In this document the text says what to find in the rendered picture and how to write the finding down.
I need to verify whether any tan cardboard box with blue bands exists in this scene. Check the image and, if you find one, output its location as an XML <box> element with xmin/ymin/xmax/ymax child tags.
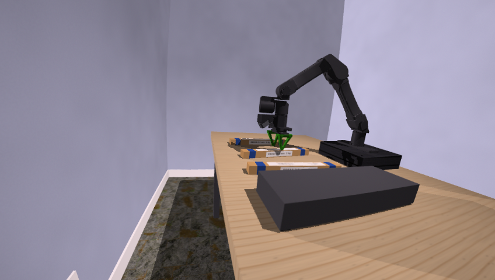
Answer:
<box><xmin>246</xmin><ymin>162</ymin><xmax>341</xmax><ymax>175</ymax></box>

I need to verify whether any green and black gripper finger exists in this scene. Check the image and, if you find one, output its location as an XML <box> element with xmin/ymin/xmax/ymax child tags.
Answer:
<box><xmin>267</xmin><ymin>130</ymin><xmax>278</xmax><ymax>146</ymax></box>
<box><xmin>277</xmin><ymin>134</ymin><xmax>292</xmax><ymax>150</ymax></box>

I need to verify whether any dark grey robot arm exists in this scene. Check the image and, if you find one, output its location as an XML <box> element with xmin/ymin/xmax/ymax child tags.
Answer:
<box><xmin>257</xmin><ymin>54</ymin><xmax>379</xmax><ymax>153</ymax></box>

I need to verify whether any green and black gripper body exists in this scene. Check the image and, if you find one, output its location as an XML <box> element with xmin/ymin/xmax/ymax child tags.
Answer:
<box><xmin>269</xmin><ymin>115</ymin><xmax>292</xmax><ymax>135</ymax></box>

